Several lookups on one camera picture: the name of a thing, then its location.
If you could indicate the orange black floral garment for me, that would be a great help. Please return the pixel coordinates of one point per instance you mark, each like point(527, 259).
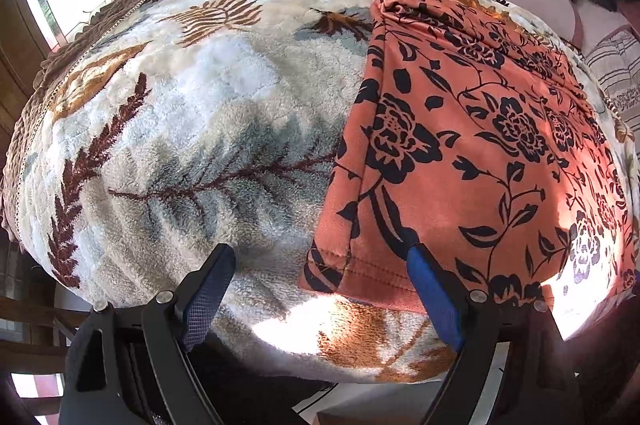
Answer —
point(475, 165)

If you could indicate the leaf print fleece blanket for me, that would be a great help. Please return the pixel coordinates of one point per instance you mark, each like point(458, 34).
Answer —
point(200, 130)

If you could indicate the wooden chair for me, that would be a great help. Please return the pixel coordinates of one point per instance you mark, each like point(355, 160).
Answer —
point(30, 311)

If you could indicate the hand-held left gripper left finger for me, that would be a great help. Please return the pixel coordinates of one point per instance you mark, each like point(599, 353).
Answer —
point(205, 300)

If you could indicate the striped printed cloth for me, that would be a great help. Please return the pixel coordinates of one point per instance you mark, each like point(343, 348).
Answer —
point(617, 70)

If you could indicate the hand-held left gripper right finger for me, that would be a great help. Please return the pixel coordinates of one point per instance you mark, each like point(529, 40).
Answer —
point(435, 302)

